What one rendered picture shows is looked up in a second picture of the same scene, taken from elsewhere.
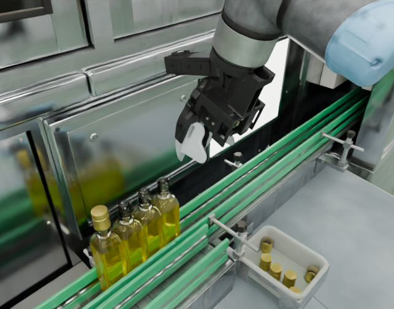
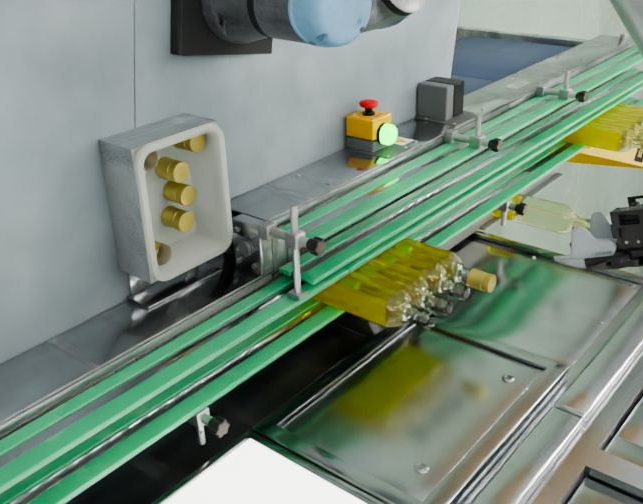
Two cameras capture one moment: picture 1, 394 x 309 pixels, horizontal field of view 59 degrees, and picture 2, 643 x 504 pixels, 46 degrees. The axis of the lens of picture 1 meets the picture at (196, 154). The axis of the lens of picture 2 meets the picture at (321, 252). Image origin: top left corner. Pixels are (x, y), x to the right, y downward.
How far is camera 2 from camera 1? 1.38 m
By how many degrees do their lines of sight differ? 79
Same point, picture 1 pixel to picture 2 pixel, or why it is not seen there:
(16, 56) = (641, 413)
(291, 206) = (2, 344)
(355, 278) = (44, 112)
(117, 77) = (551, 432)
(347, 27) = not seen: outside the picture
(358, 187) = not seen: outside the picture
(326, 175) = not seen: outside the picture
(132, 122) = (474, 408)
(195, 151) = (602, 224)
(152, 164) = (382, 389)
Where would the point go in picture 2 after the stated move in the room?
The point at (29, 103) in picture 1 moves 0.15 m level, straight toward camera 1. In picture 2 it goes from (603, 374) to (624, 293)
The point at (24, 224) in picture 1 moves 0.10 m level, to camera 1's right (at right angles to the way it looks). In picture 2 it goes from (478, 320) to (463, 305)
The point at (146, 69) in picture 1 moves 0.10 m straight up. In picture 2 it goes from (526, 458) to (590, 487)
